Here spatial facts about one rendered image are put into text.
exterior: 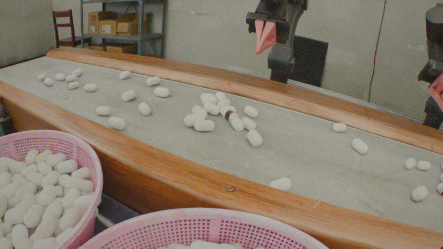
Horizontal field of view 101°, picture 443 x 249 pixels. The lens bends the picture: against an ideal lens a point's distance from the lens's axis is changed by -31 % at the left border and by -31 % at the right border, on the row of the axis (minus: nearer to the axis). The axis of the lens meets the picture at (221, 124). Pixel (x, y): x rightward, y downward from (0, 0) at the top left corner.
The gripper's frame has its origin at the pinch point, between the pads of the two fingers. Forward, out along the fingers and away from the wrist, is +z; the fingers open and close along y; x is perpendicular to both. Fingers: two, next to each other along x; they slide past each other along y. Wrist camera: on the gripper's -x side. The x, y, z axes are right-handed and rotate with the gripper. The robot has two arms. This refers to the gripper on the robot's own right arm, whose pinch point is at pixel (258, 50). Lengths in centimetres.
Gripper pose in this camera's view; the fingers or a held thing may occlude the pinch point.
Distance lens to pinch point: 56.2
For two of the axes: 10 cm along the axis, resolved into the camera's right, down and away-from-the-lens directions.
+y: 9.1, 2.6, -3.2
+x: 1.9, 4.2, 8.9
